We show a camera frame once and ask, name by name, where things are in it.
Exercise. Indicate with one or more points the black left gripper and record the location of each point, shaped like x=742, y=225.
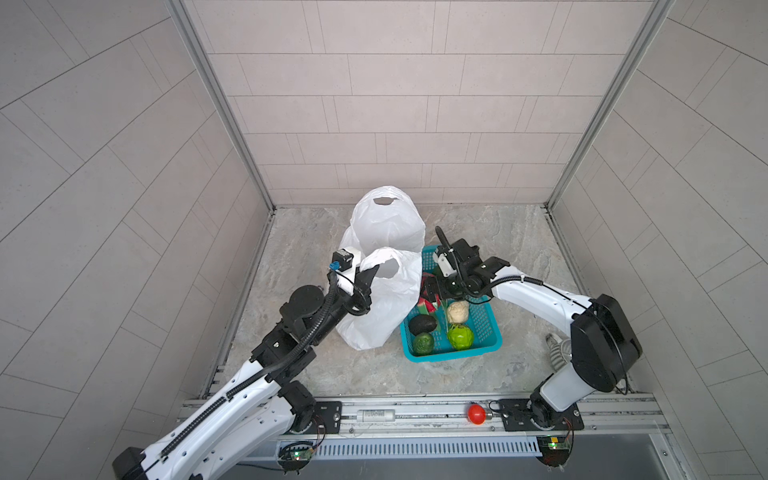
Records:
x=360, y=292

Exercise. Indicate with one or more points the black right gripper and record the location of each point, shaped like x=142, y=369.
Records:
x=445, y=291

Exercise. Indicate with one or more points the cream custard apple fruit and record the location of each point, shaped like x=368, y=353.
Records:
x=458, y=312

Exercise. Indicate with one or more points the pink dragon fruit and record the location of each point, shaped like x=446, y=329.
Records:
x=429, y=297

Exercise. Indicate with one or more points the bright green apple fruit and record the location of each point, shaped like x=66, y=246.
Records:
x=460, y=337

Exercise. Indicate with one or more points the dark avocado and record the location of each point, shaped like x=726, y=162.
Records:
x=422, y=324

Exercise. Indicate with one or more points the dark green round fruit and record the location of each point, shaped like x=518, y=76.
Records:
x=423, y=344

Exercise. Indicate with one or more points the white plastic bag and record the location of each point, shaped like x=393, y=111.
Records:
x=387, y=234

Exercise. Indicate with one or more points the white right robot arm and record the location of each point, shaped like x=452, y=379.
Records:
x=603, y=344

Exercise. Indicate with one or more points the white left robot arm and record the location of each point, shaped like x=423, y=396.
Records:
x=262, y=400

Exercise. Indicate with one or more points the teal plastic basket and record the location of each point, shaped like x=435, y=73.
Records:
x=482, y=321

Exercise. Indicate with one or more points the ribbed metal cup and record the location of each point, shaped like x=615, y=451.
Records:
x=560, y=351

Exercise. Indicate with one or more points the red emergency stop button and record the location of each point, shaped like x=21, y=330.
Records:
x=476, y=414

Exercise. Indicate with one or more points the white ventilation grille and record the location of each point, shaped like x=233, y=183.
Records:
x=428, y=448

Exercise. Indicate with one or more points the left green circuit board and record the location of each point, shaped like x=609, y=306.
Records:
x=295, y=456

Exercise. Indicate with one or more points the green circuit board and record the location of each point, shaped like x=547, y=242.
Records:
x=555, y=450
x=295, y=456

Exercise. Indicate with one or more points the right green circuit board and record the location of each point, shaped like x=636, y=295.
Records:
x=555, y=450

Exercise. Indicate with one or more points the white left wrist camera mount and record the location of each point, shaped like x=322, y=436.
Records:
x=345, y=263

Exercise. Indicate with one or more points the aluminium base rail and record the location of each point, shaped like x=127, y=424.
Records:
x=440, y=416

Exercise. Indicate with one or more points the metal corner wall profile right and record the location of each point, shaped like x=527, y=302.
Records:
x=647, y=32

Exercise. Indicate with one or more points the metal corner wall profile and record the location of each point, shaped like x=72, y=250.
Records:
x=182, y=19
x=647, y=32

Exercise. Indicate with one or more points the metal corner wall profile left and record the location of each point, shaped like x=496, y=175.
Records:
x=182, y=19

